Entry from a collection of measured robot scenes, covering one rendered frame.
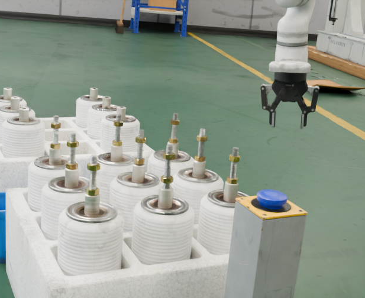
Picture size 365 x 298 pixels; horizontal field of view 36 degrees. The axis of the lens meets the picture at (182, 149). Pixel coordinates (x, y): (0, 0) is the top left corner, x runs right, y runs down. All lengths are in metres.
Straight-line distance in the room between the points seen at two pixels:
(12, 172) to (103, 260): 0.52
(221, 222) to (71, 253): 0.24
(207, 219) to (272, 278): 0.19
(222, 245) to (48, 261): 0.27
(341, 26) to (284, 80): 4.23
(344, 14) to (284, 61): 4.25
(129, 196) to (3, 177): 0.43
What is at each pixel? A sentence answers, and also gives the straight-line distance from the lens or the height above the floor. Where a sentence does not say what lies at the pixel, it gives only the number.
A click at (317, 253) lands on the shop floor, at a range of 1.41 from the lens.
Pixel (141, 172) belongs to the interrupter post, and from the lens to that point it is 0.98.
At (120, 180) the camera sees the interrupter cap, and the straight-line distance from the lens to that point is 0.99.
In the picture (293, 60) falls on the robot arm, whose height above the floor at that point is 0.44.
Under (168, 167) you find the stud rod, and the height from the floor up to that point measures 0.32.
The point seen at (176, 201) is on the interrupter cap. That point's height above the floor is 0.25.
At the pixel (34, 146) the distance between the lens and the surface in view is 1.34.
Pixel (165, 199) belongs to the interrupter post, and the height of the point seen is 0.27.
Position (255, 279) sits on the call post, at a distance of 0.76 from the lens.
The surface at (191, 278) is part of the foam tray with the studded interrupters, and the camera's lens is 0.88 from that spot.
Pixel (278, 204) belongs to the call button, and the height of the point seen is 0.32.
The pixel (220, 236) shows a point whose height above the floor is 0.20.
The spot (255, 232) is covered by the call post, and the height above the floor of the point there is 0.29.
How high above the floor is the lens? 0.59
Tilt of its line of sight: 16 degrees down
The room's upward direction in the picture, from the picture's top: 5 degrees clockwise
